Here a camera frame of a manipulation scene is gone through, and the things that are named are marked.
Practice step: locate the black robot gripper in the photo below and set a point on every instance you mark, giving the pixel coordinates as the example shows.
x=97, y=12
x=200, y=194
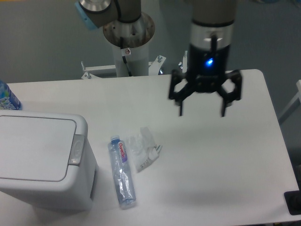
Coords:
x=206, y=74

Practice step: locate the white push-lid trash can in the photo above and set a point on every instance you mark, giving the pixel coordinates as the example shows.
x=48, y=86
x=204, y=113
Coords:
x=46, y=159

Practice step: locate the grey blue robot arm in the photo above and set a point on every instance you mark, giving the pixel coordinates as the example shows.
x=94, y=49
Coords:
x=211, y=22

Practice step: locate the crumpled clear plastic wrapper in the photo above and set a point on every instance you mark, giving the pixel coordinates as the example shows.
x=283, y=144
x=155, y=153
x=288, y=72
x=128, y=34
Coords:
x=143, y=148

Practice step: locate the empty clear plastic bottle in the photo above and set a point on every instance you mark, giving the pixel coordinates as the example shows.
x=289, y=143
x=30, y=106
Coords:
x=121, y=173

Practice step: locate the black clamp at table corner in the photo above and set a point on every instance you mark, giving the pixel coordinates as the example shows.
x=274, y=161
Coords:
x=293, y=202

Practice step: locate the blue labelled bottle at edge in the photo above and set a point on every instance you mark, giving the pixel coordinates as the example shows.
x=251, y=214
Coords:
x=8, y=100

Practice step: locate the white metal base frame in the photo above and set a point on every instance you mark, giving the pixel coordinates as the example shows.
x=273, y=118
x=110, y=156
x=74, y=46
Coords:
x=126, y=66

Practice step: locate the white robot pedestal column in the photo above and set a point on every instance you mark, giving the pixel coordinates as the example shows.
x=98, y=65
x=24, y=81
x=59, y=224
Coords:
x=135, y=36

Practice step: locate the white frame at right edge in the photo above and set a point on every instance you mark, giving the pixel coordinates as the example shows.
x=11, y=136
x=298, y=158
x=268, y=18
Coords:
x=292, y=105

